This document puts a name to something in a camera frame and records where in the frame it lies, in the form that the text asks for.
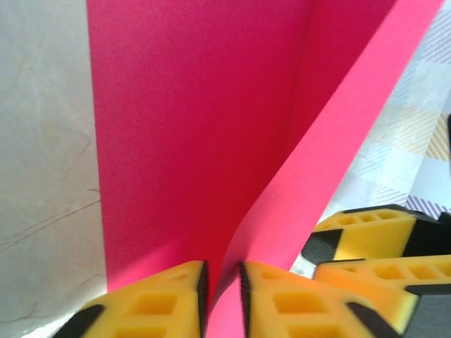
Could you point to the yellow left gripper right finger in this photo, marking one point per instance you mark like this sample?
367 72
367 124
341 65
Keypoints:
299 310

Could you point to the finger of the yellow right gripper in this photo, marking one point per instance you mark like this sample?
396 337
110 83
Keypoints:
370 236
405 274

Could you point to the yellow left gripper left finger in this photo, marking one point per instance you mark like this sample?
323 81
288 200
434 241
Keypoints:
141 310

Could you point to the pink paper sheet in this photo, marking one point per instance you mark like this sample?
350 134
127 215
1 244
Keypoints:
194 123

